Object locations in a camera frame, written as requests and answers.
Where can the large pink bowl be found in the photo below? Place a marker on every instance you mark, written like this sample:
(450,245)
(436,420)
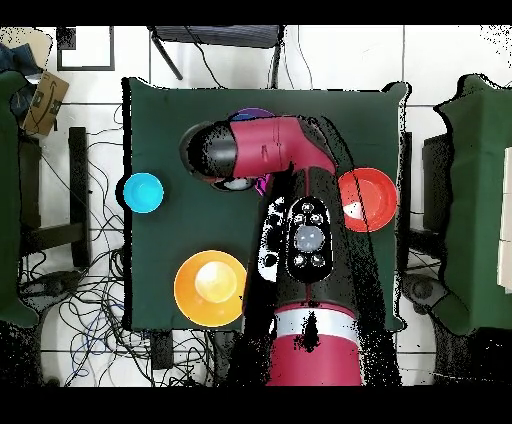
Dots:
(263,184)

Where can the large yellow bowl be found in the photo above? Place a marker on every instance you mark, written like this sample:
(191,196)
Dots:
(208,288)

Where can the purple bowl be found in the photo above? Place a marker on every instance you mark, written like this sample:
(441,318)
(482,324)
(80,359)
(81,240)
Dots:
(260,111)

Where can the orange bowl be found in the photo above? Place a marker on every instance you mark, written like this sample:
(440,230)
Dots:
(380,200)

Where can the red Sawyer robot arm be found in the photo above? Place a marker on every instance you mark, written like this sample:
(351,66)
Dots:
(316,360)

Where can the dark green tablecloth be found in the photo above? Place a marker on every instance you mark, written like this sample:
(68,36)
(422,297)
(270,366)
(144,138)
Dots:
(192,240)

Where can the small cyan ribbed bowl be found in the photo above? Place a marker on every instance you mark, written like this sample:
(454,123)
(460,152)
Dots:
(143,192)

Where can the black power strip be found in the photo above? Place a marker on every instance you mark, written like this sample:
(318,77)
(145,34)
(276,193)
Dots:
(162,350)

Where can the black H-shaped stand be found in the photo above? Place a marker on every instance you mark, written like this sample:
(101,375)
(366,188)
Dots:
(78,192)
(436,184)

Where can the black folding chair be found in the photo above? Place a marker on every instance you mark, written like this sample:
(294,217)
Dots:
(216,36)

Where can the green cloth covered table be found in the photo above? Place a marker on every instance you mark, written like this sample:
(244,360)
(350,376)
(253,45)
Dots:
(472,200)
(8,200)

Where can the cardboard box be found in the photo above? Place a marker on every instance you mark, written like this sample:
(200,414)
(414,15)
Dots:
(46,104)

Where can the white box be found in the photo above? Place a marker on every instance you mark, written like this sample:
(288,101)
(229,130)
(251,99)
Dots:
(506,220)

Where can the beige board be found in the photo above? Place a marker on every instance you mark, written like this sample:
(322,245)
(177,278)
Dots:
(42,48)

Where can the dark blue fabric bag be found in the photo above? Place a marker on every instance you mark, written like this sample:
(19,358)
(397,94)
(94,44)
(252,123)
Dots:
(18,60)

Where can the black square frame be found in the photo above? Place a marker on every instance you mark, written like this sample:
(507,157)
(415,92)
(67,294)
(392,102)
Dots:
(86,68)

